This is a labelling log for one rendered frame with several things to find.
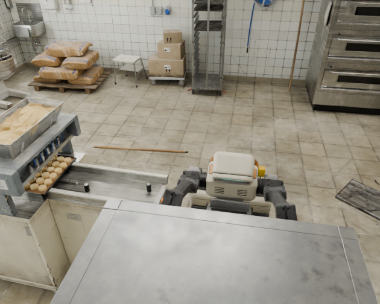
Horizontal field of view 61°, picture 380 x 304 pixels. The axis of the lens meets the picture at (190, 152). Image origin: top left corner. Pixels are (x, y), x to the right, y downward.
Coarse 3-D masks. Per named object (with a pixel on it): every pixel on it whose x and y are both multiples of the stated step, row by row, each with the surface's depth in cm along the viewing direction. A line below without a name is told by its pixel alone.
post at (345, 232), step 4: (340, 228) 60; (344, 228) 60; (348, 228) 60; (352, 228) 60; (340, 232) 59; (344, 232) 59; (348, 232) 59; (352, 232) 59; (340, 236) 59; (344, 236) 58; (348, 236) 58; (352, 236) 58; (356, 236) 58
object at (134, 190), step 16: (80, 176) 229; (96, 176) 229; (96, 192) 215; (112, 192) 215; (128, 192) 215; (144, 192) 215; (64, 208) 212; (80, 208) 209; (96, 208) 206; (64, 224) 222; (80, 224) 218; (64, 240) 233; (80, 240) 228
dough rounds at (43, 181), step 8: (56, 160) 234; (64, 160) 231; (48, 168) 223; (56, 168) 223; (64, 168) 226; (40, 176) 219; (48, 176) 218; (56, 176) 217; (32, 184) 210; (40, 184) 213; (48, 184) 211; (40, 192) 206
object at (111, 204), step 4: (108, 200) 66; (112, 200) 66; (116, 200) 66; (120, 200) 66; (108, 204) 65; (112, 204) 65; (116, 204) 65; (104, 208) 65; (108, 208) 65; (112, 208) 65; (116, 208) 65
